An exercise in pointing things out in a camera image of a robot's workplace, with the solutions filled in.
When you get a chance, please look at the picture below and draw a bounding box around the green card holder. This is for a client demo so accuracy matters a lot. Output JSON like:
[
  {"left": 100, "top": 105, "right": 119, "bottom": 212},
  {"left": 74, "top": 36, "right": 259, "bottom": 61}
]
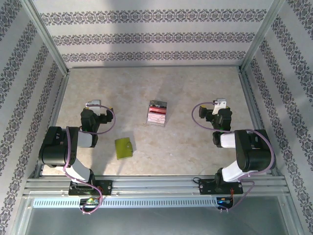
[{"left": 114, "top": 138, "right": 134, "bottom": 161}]

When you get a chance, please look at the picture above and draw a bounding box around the white card with red pattern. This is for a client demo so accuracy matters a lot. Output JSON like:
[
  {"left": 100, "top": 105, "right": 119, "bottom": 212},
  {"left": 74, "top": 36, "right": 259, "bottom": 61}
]
[{"left": 146, "top": 113, "right": 167, "bottom": 125}]

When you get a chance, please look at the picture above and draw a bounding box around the clear acrylic card stand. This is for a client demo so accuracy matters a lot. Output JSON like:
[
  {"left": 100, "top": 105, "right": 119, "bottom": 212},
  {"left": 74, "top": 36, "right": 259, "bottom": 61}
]
[{"left": 144, "top": 99, "right": 169, "bottom": 128}]

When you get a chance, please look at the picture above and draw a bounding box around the small controller board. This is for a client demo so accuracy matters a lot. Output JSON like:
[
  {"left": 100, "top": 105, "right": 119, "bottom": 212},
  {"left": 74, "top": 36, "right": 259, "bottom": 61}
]
[
  {"left": 216, "top": 197, "right": 234, "bottom": 206},
  {"left": 79, "top": 197, "right": 101, "bottom": 206}
]

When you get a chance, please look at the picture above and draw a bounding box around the grey metal front panel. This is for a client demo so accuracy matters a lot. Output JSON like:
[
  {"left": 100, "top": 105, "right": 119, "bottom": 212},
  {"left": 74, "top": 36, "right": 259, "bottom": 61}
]
[{"left": 11, "top": 195, "right": 303, "bottom": 235}]

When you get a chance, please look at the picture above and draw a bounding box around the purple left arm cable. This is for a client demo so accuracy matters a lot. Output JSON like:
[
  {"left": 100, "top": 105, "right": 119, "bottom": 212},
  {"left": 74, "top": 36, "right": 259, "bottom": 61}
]
[{"left": 63, "top": 105, "right": 115, "bottom": 215}]

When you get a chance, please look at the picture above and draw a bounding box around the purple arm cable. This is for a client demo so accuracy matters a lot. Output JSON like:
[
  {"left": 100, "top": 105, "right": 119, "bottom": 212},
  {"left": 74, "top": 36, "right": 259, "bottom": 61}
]
[
  {"left": 191, "top": 102, "right": 276, "bottom": 213},
  {"left": 63, "top": 105, "right": 115, "bottom": 215}
]

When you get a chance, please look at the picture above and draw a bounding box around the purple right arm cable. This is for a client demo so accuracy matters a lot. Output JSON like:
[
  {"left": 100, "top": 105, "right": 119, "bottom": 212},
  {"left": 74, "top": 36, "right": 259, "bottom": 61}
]
[{"left": 191, "top": 102, "right": 276, "bottom": 213}]

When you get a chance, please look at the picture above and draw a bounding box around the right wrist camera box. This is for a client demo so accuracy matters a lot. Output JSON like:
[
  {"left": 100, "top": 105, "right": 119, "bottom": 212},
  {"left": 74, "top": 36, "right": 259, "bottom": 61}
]
[{"left": 212, "top": 98, "right": 227, "bottom": 115}]

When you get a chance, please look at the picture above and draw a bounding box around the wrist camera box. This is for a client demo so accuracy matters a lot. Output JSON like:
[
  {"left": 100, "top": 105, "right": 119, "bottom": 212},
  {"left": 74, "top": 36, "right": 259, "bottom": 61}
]
[
  {"left": 85, "top": 99, "right": 102, "bottom": 116},
  {"left": 212, "top": 98, "right": 227, "bottom": 115}
]

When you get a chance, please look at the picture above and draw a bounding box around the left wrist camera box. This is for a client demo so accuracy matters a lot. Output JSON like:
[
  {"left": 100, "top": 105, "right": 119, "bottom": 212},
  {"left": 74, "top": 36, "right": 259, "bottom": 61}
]
[{"left": 85, "top": 99, "right": 102, "bottom": 116}]

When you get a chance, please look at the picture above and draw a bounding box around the aluminium side rail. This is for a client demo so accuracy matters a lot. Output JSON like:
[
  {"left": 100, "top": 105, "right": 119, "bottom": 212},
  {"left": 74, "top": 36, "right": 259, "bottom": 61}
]
[
  {"left": 33, "top": 70, "right": 70, "bottom": 178},
  {"left": 238, "top": 68, "right": 279, "bottom": 177}
]

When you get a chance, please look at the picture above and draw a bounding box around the aluminium back rail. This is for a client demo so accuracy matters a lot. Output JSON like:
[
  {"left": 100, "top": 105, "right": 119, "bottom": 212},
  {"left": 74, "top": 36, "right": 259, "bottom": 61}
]
[{"left": 68, "top": 64, "right": 242, "bottom": 70}]

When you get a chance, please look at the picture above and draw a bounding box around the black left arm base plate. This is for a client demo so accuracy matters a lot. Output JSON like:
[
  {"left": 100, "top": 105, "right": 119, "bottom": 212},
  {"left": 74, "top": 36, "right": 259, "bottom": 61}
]
[{"left": 68, "top": 180, "right": 113, "bottom": 196}]

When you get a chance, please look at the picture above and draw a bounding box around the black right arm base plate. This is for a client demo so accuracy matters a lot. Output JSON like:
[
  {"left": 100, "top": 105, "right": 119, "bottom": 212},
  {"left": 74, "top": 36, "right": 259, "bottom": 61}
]
[{"left": 198, "top": 178, "right": 245, "bottom": 196}]

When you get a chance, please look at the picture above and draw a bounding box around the aluminium mounting rail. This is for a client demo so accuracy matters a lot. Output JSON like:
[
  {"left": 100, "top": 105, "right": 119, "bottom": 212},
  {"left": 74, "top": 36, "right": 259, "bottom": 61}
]
[{"left": 23, "top": 175, "right": 288, "bottom": 196}]

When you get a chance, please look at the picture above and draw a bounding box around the aluminium frame post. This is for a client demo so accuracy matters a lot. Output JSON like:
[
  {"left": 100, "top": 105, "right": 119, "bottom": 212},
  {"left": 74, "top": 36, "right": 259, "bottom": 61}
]
[
  {"left": 238, "top": 0, "right": 287, "bottom": 73},
  {"left": 21, "top": 0, "right": 70, "bottom": 76}
]

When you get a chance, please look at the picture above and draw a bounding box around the grey slotted cable duct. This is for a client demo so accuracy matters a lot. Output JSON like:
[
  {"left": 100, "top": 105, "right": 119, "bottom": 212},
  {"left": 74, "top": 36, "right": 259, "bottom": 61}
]
[{"left": 31, "top": 197, "right": 235, "bottom": 209}]

